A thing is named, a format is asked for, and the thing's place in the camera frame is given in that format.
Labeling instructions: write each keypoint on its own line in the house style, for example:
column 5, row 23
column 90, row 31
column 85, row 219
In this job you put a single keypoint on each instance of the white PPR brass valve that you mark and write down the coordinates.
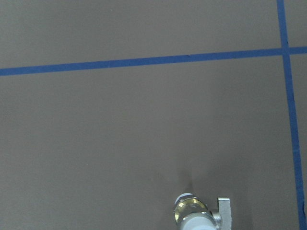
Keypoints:
column 190, row 213

